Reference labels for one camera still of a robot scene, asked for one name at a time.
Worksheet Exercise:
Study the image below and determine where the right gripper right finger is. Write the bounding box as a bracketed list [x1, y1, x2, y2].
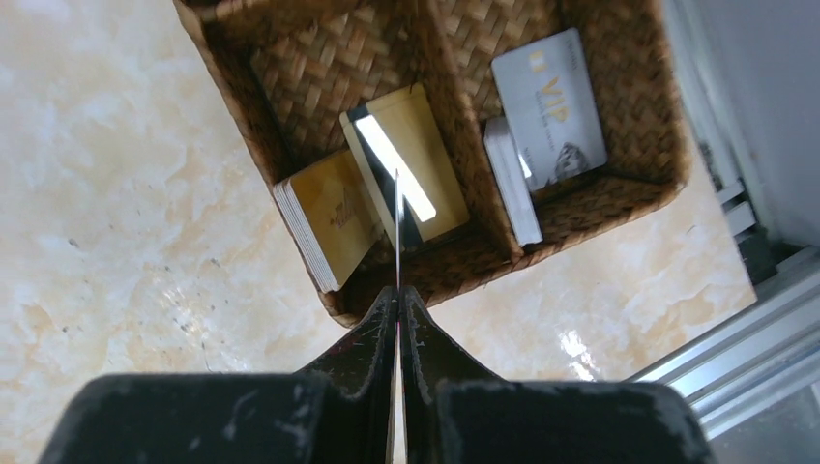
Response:
[399, 286, 715, 463]

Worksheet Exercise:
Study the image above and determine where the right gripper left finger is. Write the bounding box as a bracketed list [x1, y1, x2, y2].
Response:
[41, 287, 398, 463]

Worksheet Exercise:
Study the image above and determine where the gold card stack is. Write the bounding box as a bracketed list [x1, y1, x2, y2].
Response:
[273, 150, 384, 293]

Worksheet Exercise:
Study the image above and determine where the silver card stack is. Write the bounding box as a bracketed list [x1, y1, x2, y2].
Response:
[483, 117, 543, 247]

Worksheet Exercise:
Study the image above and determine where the silver VIP card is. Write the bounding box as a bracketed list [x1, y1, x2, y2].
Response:
[491, 28, 608, 192]

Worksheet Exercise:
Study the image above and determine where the woven wicker divided basket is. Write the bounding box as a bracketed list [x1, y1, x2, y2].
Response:
[174, 1, 690, 305]

